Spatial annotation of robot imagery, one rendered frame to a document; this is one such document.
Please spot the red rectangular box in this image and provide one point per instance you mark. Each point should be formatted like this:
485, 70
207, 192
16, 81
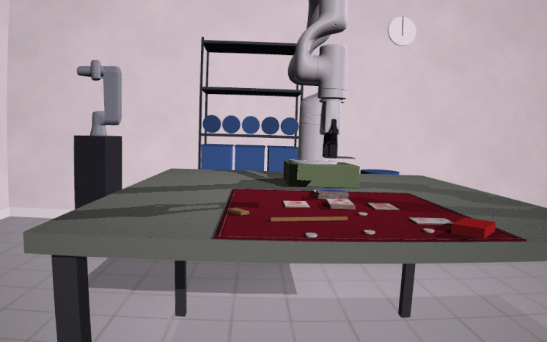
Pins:
473, 228

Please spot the tan flat block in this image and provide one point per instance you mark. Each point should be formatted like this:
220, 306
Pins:
238, 211

